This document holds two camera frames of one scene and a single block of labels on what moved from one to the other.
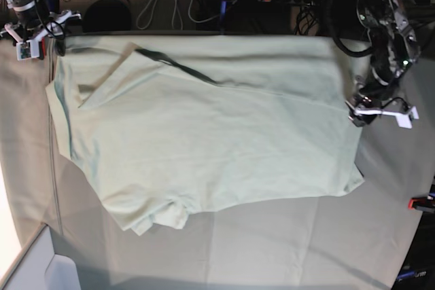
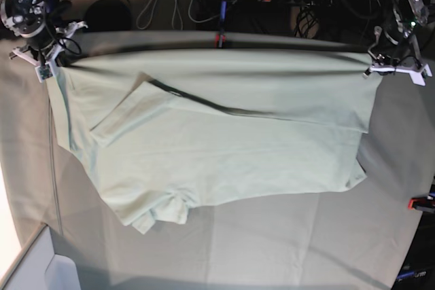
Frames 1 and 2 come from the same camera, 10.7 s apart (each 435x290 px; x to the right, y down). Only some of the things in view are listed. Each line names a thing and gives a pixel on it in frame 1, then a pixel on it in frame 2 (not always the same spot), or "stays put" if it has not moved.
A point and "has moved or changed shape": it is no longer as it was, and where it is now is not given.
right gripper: (54, 28) -> (43, 70)
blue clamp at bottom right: (416, 274) stays put
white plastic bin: (39, 267) stays put
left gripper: (365, 110) -> (410, 66)
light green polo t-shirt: (163, 126) has moved or changed shape
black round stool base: (107, 14) stays put
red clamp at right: (424, 204) stays put
